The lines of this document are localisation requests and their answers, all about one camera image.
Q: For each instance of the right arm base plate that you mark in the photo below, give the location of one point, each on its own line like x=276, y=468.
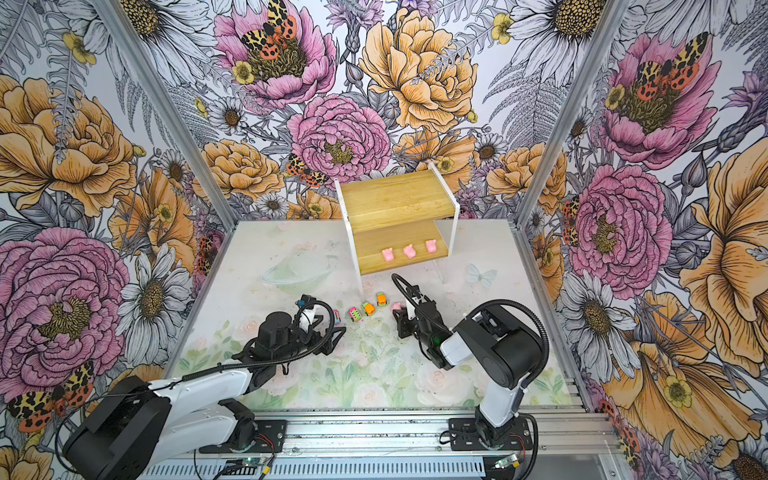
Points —
x=476, y=434

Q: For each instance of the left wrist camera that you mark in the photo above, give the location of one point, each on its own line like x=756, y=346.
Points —
x=305, y=317

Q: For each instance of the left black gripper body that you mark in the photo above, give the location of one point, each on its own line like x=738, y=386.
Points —
x=298, y=340

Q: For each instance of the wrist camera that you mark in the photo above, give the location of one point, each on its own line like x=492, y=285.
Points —
x=305, y=317
x=413, y=302

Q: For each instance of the right aluminium corner post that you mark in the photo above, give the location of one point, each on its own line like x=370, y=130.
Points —
x=607, y=29

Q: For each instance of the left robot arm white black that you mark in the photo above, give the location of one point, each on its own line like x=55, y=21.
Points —
x=139, y=424

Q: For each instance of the aluminium corner post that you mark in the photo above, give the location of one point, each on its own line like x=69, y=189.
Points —
x=607, y=29
x=129, y=44

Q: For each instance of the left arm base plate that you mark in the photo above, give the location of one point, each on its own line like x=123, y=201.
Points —
x=263, y=436

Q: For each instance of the aluminium front rail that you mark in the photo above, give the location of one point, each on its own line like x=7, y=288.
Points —
x=403, y=433

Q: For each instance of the pink green toy truck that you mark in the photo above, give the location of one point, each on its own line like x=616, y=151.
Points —
x=355, y=314

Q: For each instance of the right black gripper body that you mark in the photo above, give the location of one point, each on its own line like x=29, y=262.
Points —
x=411, y=327

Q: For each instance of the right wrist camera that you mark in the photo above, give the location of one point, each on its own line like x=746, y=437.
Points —
x=413, y=302

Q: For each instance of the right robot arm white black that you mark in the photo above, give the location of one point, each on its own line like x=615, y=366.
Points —
x=506, y=338

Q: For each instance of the left aluminium corner post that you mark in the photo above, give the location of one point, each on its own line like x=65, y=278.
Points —
x=129, y=44

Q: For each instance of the wooden two-tier shelf white frame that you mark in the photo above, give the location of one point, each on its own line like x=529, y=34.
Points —
x=394, y=212

